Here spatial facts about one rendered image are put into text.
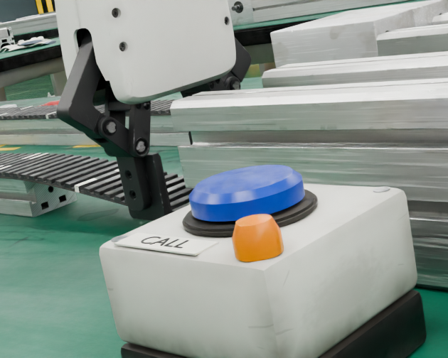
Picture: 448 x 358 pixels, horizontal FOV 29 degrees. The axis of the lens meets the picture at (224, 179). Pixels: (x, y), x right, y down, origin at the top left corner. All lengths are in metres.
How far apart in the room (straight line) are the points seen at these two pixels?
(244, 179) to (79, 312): 0.15
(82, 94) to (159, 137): 0.33
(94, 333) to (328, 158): 0.13
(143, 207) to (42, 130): 0.46
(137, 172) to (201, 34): 0.09
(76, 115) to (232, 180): 0.18
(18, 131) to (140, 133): 0.51
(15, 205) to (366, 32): 0.28
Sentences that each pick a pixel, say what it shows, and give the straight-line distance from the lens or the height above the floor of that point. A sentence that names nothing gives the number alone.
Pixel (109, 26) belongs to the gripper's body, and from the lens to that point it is 0.46.
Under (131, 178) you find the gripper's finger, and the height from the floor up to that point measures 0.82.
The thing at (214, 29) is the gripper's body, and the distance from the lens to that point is 0.51.
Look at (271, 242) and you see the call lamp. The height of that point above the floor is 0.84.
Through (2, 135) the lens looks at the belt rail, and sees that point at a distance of 1.00.
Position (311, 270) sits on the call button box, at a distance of 0.26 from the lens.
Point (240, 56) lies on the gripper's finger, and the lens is 0.55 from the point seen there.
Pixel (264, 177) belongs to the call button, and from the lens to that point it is 0.29.
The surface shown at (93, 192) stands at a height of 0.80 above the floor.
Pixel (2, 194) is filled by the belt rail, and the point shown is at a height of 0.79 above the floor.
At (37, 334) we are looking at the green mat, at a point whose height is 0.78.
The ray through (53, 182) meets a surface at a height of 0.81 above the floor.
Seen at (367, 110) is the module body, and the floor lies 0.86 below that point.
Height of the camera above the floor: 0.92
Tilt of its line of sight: 13 degrees down
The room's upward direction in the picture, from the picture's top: 11 degrees counter-clockwise
